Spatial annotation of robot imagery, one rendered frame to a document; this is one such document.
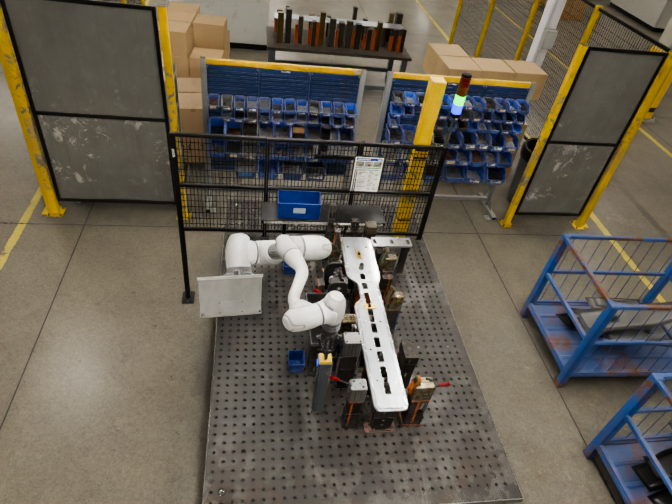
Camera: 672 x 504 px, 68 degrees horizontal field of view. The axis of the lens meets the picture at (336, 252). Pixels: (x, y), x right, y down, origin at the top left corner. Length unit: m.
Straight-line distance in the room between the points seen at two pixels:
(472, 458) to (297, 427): 0.96
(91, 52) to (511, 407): 4.26
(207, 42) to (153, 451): 5.21
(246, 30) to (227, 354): 7.08
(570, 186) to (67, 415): 5.13
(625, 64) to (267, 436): 4.42
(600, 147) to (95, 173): 4.96
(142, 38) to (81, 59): 0.53
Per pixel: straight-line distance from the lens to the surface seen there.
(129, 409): 3.87
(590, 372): 4.50
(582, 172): 5.98
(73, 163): 5.20
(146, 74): 4.61
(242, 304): 3.28
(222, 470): 2.79
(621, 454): 4.20
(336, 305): 2.24
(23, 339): 4.47
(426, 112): 3.58
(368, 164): 3.64
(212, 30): 7.21
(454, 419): 3.11
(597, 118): 5.65
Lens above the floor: 3.21
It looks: 40 degrees down
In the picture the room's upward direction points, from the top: 9 degrees clockwise
